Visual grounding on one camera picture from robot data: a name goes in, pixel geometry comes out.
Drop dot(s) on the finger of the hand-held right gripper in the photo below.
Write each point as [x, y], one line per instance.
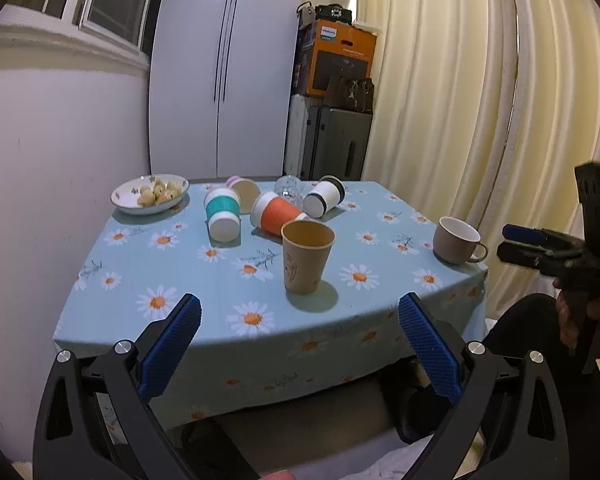
[522, 257]
[522, 233]

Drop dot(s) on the pile of small pastries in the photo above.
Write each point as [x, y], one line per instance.
[157, 192]

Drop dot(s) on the light blue daisy tablecloth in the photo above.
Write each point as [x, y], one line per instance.
[180, 260]

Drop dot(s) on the white cup with teal band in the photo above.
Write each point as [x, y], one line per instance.
[221, 210]

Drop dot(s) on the white floral bowl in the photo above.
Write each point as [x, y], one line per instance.
[125, 200]

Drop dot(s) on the beige mug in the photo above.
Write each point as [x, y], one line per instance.
[452, 247]

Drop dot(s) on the white cup with black band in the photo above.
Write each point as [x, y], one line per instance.
[325, 195]

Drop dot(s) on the clear glass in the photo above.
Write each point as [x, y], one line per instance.
[289, 187]

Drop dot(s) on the white wardrobe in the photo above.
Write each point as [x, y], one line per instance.
[195, 75]

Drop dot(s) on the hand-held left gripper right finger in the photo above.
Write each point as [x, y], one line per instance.
[430, 350]

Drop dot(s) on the person's right hand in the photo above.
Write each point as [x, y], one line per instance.
[564, 312]

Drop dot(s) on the brown paper cup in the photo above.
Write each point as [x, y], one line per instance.
[305, 265]

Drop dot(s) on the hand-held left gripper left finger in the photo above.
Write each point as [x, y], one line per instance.
[172, 345]

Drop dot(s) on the grey chair seat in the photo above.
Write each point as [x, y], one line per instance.
[305, 415]

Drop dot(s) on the white framed window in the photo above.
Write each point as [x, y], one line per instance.
[110, 5]

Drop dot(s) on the cream curtain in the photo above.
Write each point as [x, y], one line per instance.
[455, 85]

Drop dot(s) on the grey cabinet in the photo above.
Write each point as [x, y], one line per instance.
[340, 145]

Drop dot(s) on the white suitcase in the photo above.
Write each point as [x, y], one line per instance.
[297, 135]

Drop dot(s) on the small brown handbag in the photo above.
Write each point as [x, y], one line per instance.
[362, 96]

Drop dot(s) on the orange and black cardboard box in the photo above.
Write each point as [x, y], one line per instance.
[340, 55]

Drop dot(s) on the orange cup with white lid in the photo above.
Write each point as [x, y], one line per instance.
[277, 215]

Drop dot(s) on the black bag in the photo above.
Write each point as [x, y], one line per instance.
[334, 13]

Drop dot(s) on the pink striped paper cup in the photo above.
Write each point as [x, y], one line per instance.
[245, 192]

